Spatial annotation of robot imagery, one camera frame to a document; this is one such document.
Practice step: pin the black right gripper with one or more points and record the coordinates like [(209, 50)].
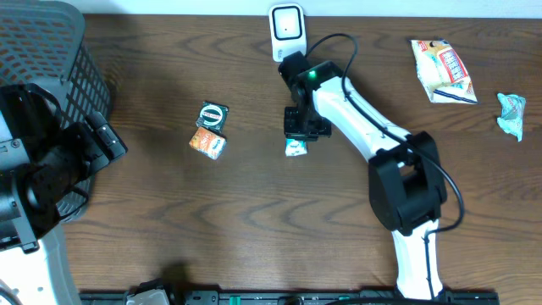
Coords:
[(290, 130)]

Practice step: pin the teal white drink carton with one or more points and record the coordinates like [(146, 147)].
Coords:
[(295, 148)]

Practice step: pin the dark green round-label packet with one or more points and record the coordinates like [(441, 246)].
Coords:
[(212, 116)]

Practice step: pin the orange juice carton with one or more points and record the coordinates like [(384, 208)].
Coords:
[(208, 143)]

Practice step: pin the white blue snack bag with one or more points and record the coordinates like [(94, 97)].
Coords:
[(442, 73)]

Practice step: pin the teal snack packet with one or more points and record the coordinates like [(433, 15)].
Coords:
[(512, 110)]

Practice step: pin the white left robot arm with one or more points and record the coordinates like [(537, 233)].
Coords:
[(41, 164)]

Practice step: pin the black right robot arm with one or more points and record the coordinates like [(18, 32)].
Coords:
[(406, 190)]

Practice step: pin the white barcode scanner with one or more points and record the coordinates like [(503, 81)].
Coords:
[(287, 30)]

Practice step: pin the grey plastic mesh basket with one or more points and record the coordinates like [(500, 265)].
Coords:
[(42, 42)]

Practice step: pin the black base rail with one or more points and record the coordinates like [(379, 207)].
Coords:
[(299, 298)]

